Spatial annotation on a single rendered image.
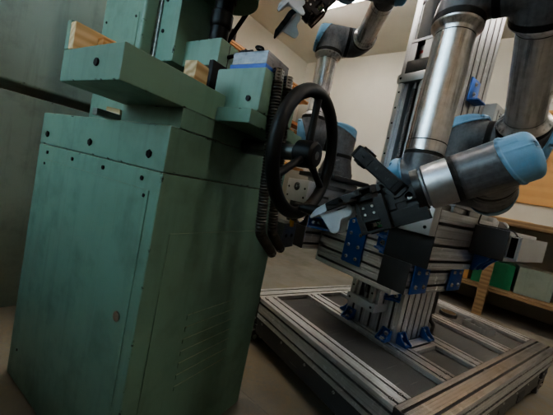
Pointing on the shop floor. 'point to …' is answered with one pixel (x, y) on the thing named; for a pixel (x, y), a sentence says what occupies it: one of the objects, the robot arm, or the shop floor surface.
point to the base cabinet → (134, 290)
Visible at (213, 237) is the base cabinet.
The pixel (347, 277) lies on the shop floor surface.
